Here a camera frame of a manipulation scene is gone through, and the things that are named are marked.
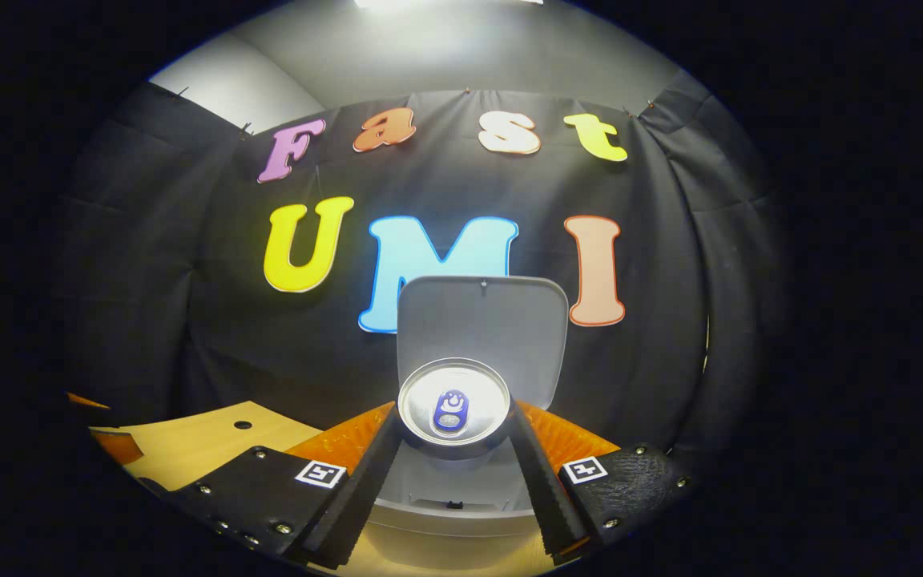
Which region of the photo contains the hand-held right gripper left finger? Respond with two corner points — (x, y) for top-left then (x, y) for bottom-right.
(137, 401), (405, 570)

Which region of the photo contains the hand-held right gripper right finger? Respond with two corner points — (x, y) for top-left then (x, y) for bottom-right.
(507, 398), (693, 562)

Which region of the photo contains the silver pop can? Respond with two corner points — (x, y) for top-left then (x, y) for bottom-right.
(397, 357), (512, 462)

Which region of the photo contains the white desktop garbage bin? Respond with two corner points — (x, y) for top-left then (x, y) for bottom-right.
(365, 275), (570, 571)

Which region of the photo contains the wooden desktop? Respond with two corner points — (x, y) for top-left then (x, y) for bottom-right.
(89, 401), (558, 577)

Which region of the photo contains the black backdrop cloth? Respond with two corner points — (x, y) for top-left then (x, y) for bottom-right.
(53, 71), (791, 482)

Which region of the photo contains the large ceiling light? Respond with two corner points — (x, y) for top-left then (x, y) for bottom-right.
(353, 0), (546, 10)

